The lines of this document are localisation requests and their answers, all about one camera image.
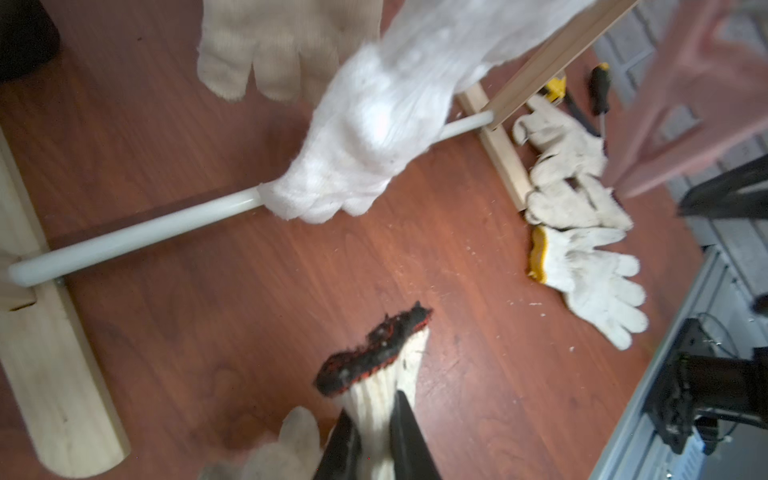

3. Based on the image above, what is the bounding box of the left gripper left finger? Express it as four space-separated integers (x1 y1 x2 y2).
313 410 361 480

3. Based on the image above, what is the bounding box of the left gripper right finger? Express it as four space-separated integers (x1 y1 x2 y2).
390 390 441 480

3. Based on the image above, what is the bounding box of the white glove yellow cuff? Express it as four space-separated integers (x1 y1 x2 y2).
259 0 588 224

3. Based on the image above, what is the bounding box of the cream glove dark cuff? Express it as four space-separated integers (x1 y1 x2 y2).
197 0 383 105

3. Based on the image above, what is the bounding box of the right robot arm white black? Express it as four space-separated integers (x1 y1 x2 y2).
642 317 767 455

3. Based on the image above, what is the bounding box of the yellow tape measure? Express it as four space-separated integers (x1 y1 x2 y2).
539 75 567 105

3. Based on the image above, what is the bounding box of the black yellow screwdriver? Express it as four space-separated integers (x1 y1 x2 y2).
588 62 611 138

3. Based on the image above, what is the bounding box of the wooden drying rack frame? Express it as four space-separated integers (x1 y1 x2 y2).
1 1 632 479

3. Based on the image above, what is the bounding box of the aluminium rail base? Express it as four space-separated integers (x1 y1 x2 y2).
590 247 767 479

